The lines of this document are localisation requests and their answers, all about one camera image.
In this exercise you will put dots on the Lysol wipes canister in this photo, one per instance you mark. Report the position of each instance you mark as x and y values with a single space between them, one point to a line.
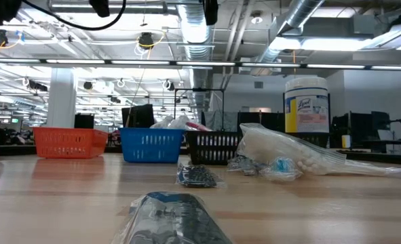
307 108

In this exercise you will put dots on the black computer monitor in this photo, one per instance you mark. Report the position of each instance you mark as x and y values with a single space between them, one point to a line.
139 117

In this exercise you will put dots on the overhead light strip bar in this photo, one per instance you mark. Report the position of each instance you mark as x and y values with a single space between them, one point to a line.
200 63

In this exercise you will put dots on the dark grey partition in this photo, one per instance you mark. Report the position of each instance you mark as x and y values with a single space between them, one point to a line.
254 118

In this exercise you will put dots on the small bagged grey item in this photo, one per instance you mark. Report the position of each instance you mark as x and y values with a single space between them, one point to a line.
244 164

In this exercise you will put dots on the yellow white cup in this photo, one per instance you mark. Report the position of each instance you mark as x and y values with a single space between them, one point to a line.
346 141

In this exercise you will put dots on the black monitor back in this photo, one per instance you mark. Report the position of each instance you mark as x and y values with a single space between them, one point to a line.
84 121

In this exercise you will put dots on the white building column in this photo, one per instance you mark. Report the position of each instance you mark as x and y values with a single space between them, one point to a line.
61 101

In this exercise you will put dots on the bagged black comb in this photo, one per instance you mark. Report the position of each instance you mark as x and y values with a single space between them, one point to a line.
198 177
176 223

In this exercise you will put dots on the orange plastic basket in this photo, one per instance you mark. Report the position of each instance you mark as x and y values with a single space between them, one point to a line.
68 142

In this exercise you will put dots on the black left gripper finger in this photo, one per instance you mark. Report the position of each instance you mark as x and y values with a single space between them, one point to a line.
100 8
210 11

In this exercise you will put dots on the black aluminium table frame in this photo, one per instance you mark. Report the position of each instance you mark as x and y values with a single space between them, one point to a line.
390 158

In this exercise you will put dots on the bag of white cotton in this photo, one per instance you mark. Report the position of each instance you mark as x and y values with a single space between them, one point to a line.
163 123
180 122

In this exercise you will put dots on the bag of cotton swabs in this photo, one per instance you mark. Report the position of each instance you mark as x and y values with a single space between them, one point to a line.
278 149

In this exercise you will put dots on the black desk monitor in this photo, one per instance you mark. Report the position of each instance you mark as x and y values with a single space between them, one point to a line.
380 121

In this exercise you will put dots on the blue plastic basket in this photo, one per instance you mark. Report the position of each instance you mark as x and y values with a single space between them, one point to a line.
152 145

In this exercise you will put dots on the small bagged blue floss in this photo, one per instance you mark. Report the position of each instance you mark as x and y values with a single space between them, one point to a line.
281 167

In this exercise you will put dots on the silver ventilation duct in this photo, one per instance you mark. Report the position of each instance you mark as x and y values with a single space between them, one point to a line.
196 37
302 13

